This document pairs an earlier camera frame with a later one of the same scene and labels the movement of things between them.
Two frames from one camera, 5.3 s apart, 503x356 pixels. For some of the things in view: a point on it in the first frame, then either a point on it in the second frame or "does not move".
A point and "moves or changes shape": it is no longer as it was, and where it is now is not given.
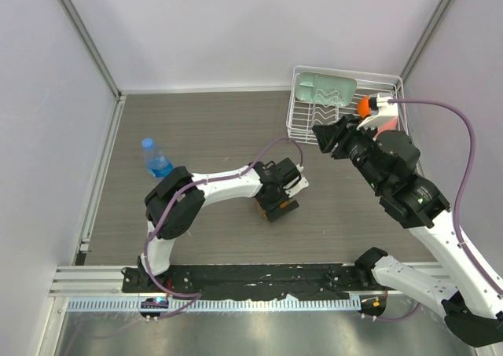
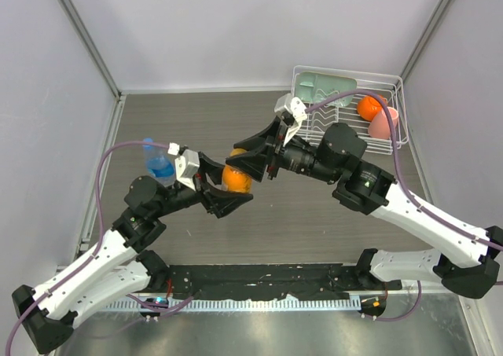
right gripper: x=349 y=133 -> x=255 y=163
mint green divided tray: x=326 y=89 does not move
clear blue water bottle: x=156 y=163 does not move
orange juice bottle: x=283 y=205 moves or changes shape
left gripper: x=277 y=211 -> x=220 y=202
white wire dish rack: x=320 y=97 does not move
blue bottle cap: x=148 y=142 does not move
